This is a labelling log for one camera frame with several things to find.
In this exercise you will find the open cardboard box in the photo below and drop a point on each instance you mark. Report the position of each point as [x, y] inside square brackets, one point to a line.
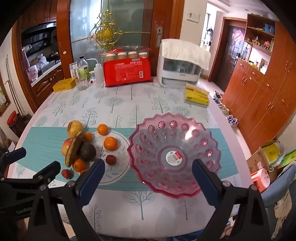
[256, 161]

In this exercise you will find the green plastic bag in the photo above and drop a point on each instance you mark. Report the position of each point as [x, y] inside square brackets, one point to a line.
[290, 158]

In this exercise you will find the wooden wall cabinet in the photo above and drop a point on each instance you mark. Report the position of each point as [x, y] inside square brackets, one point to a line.
[261, 92]

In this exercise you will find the yellow apple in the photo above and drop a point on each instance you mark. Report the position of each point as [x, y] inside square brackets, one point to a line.
[75, 127]

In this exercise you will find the yellow cardboard box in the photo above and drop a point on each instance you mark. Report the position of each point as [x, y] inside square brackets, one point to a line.
[63, 85]

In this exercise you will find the yellow tissue pack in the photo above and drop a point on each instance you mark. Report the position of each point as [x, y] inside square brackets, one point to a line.
[196, 96]

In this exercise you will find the tree-print tablecloth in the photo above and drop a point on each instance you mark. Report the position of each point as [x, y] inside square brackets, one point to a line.
[129, 104]

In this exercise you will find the gold door ornament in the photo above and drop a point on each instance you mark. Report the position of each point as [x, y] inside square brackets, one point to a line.
[106, 33]

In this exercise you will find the pink plastic fruit bowl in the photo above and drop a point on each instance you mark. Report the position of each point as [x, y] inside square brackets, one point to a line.
[161, 139]

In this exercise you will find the red apple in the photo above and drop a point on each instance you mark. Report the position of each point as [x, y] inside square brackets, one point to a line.
[66, 147]

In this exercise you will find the red plastic package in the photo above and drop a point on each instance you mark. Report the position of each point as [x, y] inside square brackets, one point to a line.
[127, 71]

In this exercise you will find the white countertop appliance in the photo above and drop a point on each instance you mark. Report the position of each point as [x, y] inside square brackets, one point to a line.
[175, 71]

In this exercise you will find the white towel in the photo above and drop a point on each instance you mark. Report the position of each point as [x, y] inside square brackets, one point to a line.
[182, 49]

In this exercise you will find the blue white shoes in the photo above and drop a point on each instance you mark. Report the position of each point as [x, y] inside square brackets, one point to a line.
[232, 121]

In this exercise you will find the small red fruit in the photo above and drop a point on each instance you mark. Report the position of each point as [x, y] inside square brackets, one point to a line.
[111, 160]
[67, 173]

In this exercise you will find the frosted glass door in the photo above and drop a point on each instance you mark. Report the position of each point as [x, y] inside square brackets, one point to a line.
[129, 18]

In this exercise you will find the blue chair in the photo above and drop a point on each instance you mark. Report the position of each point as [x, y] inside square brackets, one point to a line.
[275, 193]

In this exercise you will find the pink plastic stool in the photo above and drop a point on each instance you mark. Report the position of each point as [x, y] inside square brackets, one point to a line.
[261, 179]

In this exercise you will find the clear bottle green label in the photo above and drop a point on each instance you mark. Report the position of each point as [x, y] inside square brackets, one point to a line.
[83, 68]

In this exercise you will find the dark green avocado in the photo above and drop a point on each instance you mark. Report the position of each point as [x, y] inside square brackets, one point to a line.
[88, 151]

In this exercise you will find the empty glass jar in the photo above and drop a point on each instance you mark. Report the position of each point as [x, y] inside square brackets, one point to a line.
[81, 83]

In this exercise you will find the small white carton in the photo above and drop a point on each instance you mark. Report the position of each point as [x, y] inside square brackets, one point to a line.
[73, 69]

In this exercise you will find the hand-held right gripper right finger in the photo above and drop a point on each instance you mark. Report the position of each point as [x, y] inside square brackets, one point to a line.
[205, 183]

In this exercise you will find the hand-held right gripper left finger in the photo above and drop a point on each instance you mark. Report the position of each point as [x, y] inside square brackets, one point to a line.
[92, 180]

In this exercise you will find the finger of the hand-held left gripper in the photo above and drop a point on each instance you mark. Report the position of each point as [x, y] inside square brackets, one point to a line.
[47, 170]
[16, 154]

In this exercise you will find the orange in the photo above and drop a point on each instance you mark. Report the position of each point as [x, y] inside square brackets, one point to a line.
[87, 136]
[110, 143]
[84, 171]
[103, 129]
[78, 164]

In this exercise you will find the overripe brown banana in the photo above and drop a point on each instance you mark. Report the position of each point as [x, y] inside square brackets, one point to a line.
[73, 150]

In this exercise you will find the small glass jar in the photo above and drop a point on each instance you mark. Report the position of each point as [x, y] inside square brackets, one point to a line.
[92, 76]

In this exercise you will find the white wall panel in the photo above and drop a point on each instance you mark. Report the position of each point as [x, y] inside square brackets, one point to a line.
[193, 15]

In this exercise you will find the white squeeze bottle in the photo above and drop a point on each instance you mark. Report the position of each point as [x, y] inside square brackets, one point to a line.
[99, 71]

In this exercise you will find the dark wooden entrance door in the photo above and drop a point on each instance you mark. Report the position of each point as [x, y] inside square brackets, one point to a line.
[229, 62]

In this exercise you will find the red lidded container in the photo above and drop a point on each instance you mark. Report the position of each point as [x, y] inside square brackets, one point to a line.
[12, 118]

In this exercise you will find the beige jar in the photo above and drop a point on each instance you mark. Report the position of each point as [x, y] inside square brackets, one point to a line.
[143, 55]
[110, 56]
[133, 55]
[122, 55]

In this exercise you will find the yellow plastic bag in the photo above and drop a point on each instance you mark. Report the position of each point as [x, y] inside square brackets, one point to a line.
[272, 154]

